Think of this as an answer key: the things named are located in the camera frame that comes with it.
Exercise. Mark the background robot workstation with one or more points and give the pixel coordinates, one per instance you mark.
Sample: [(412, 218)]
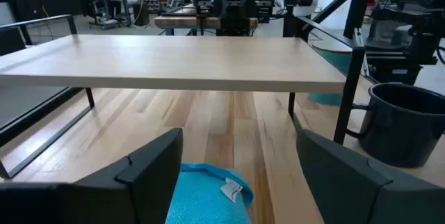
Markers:
[(234, 5)]

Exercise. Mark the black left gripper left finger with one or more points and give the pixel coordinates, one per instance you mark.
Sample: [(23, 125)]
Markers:
[(104, 199)]

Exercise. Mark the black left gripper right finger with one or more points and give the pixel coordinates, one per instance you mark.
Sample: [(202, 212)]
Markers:
[(347, 192)]

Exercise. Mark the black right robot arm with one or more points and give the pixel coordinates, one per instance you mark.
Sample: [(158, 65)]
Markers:
[(403, 25)]

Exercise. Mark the teal cloth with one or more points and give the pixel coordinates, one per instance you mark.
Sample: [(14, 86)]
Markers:
[(201, 199)]

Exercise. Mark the wooden shelf with black frame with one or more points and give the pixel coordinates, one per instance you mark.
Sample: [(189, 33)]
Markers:
[(174, 60)]

